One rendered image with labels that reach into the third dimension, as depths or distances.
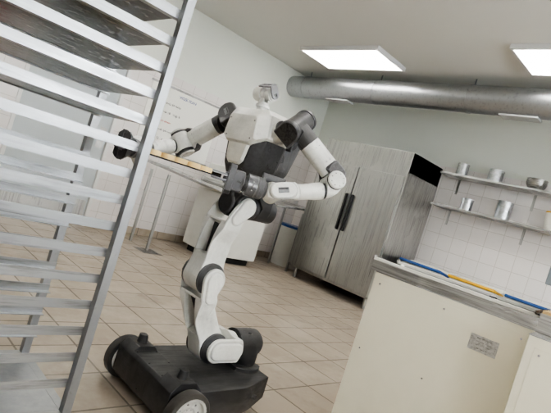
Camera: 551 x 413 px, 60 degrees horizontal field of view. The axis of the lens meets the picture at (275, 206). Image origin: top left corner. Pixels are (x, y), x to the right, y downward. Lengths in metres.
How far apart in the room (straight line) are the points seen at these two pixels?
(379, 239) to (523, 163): 1.97
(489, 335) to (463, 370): 0.18
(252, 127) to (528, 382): 1.40
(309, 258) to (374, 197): 1.26
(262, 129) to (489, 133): 5.09
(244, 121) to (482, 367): 1.40
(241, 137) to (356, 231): 4.35
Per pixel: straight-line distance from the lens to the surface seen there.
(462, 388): 2.20
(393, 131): 7.51
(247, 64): 7.16
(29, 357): 1.73
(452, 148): 6.99
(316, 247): 6.66
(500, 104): 5.77
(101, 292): 1.68
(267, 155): 2.09
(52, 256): 2.08
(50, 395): 1.93
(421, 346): 2.23
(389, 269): 2.29
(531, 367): 1.95
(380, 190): 6.24
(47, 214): 1.57
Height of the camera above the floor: 1.03
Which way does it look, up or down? 1 degrees down
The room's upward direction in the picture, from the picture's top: 17 degrees clockwise
